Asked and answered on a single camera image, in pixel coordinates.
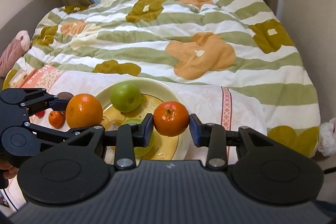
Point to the pink white floral cloth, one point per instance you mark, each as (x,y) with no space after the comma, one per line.
(212,104)

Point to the small tissue packet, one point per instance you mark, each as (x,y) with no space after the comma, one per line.
(19,79)

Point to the striped floral duvet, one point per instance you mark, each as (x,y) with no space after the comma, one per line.
(234,44)

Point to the red cherry tomato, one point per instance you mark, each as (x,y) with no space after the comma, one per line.
(40,114)

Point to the small orange tangerine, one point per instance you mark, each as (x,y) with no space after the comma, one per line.
(171,118)

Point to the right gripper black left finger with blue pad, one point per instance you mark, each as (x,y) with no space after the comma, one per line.
(124,139)

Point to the pink plush pillow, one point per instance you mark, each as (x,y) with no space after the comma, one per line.
(16,49)

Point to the cream yellow bowl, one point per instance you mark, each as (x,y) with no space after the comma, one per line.
(153,94)

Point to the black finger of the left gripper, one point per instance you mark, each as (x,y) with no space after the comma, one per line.
(47,101)

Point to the person's hand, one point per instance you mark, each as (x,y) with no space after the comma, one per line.
(9,171)

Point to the large orange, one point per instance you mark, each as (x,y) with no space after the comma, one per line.
(83,110)

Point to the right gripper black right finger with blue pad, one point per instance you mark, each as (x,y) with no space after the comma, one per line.
(216,138)

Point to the white plastic bag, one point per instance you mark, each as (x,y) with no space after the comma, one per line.
(327,143)

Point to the brown kiwi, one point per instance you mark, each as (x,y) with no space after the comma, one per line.
(65,95)

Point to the green apple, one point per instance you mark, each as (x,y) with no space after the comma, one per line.
(125,96)
(141,151)

